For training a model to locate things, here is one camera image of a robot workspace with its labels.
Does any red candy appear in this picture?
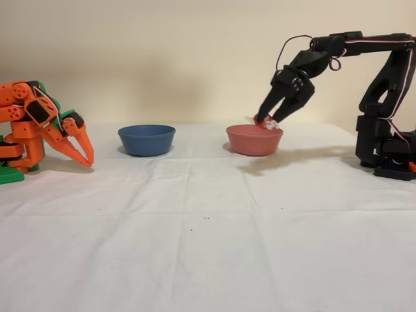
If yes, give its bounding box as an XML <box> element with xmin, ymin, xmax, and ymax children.
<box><xmin>252</xmin><ymin>113</ymin><xmax>282</xmax><ymax>131</ymax></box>

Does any red bowl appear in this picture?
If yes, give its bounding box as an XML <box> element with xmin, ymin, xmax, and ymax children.
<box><xmin>226</xmin><ymin>124</ymin><xmax>284</xmax><ymax>157</ymax></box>

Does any blue bowl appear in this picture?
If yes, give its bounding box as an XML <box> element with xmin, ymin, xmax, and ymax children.
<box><xmin>117</xmin><ymin>125</ymin><xmax>177</xmax><ymax>157</ymax></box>

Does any white tablecloth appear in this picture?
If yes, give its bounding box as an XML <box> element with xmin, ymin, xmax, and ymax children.
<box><xmin>0</xmin><ymin>122</ymin><xmax>416</xmax><ymax>312</ymax></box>

